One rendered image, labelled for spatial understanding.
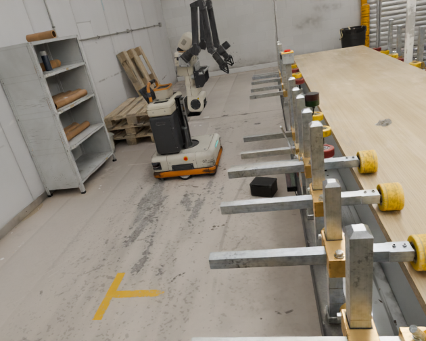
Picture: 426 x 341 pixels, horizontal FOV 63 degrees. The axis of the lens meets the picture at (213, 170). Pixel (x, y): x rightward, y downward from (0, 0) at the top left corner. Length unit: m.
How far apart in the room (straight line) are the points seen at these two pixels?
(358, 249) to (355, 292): 0.09
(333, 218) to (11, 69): 3.41
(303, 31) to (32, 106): 7.12
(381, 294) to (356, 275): 0.65
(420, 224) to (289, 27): 8.56
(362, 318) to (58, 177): 3.62
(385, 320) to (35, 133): 3.46
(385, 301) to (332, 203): 0.50
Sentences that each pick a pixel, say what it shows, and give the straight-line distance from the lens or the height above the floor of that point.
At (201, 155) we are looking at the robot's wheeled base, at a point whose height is 0.25.
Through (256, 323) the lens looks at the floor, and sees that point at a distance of 2.00.
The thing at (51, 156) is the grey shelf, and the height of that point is 0.46.
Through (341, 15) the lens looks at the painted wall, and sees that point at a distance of 9.58.
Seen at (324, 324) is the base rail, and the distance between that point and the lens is 1.06.
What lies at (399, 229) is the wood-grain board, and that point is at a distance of 1.06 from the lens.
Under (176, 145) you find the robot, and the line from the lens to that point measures 3.50.
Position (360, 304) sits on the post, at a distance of 0.66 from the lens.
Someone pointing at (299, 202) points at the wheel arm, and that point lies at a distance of 1.07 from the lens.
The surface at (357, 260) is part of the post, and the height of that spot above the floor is 1.12.
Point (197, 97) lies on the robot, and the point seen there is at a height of 0.80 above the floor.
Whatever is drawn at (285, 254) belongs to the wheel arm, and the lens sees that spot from 0.86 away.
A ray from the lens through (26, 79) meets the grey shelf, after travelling 3.78.
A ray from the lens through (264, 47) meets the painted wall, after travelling 9.45.
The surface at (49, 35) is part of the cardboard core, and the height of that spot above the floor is 1.58.
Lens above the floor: 1.50
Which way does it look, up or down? 24 degrees down
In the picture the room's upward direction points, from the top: 11 degrees counter-clockwise
